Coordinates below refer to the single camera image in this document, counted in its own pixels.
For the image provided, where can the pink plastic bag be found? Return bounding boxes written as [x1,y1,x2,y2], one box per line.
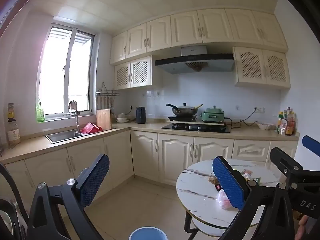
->
[215,189,238,210]

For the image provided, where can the large clear glass bottle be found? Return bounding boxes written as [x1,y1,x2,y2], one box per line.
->
[6,121,22,150]

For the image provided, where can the cluster of condiment bottles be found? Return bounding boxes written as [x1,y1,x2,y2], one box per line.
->
[276,107,297,136]

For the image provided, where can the wooden cutting board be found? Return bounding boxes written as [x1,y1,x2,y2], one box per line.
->
[96,109,112,130]

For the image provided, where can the black wok with lid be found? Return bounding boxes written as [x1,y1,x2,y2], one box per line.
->
[166,102,204,117]

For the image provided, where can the person's right hand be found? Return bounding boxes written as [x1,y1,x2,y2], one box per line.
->
[295,215,310,240]

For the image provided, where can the yellow label glass bottle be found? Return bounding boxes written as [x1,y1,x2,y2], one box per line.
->
[7,103,16,122]

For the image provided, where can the green electric cooker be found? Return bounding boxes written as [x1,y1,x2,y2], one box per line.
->
[201,105,226,124]

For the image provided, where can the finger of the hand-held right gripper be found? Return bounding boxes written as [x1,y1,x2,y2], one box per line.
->
[302,135,320,157]
[269,147,304,189]

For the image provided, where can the red dish basket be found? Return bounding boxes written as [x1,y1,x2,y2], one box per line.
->
[80,122,103,134]

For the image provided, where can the cream upper cabinets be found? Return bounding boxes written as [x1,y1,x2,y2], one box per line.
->
[109,8,288,65]

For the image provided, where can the blue plastic bin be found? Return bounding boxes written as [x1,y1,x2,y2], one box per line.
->
[129,227,168,240]

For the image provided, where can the dark blue kettle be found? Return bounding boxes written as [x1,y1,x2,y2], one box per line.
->
[136,106,147,124]

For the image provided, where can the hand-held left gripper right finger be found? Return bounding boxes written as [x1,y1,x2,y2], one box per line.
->
[212,156,295,240]

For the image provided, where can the steel sink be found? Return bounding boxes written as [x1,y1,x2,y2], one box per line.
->
[45,129,87,144]

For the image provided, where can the round white marble table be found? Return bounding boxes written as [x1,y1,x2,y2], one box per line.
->
[176,158,281,238]

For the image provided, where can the black gas stove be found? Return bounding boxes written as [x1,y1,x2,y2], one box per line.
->
[161,116,231,134]

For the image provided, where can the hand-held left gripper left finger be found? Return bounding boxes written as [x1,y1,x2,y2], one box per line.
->
[26,154,110,240]

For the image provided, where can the cream lattice door cabinet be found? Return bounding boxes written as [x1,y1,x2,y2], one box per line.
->
[114,55,153,91]
[232,46,291,89]

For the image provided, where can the wall utensil rack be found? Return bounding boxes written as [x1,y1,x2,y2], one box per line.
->
[96,82,121,111]

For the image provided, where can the metal kitchen faucet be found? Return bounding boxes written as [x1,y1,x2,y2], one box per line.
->
[64,100,81,133]

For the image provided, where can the green dish soap bottle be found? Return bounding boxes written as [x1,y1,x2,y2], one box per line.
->
[36,105,45,123]

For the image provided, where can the black range hood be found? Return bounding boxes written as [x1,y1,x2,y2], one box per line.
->
[155,45,235,75]

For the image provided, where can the black power cable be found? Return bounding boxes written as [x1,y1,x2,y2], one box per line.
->
[224,108,260,131]

